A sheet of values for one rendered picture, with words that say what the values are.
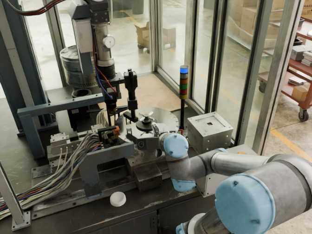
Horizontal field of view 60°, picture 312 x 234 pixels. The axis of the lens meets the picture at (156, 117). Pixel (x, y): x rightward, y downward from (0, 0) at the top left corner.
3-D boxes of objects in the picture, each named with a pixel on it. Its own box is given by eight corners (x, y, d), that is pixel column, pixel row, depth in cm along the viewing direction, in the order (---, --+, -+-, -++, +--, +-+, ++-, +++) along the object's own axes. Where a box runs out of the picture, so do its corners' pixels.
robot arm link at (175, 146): (169, 163, 86) (163, 137, 86) (163, 158, 97) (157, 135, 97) (192, 156, 87) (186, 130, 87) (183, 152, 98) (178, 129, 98)
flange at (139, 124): (147, 133, 132) (147, 128, 130) (131, 125, 137) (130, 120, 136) (162, 122, 139) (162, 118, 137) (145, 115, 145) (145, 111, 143)
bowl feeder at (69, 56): (107, 84, 221) (100, 40, 201) (116, 102, 197) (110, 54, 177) (68, 91, 212) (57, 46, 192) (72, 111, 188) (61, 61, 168)
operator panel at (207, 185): (241, 165, 140) (245, 143, 132) (255, 180, 132) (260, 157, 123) (192, 181, 132) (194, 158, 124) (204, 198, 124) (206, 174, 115)
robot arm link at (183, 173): (209, 183, 91) (201, 152, 91) (179, 195, 88) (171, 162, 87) (198, 179, 99) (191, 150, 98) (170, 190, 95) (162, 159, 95)
